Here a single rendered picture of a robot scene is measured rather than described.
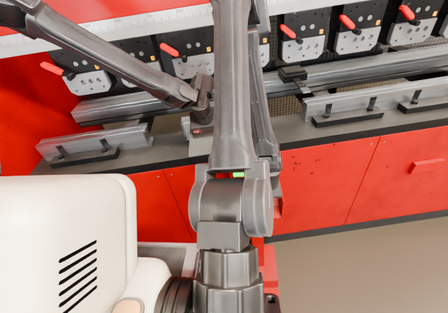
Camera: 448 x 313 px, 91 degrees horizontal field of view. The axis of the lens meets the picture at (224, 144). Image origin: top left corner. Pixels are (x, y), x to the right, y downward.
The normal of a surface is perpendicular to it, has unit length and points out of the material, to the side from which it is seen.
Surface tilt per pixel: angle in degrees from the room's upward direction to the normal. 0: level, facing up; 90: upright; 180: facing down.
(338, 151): 90
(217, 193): 18
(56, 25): 64
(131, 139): 90
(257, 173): 39
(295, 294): 0
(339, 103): 90
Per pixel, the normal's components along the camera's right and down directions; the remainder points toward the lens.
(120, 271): 0.99, -0.04
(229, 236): -0.33, -0.21
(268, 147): -0.22, 0.56
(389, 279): -0.12, -0.77
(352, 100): 0.09, 0.63
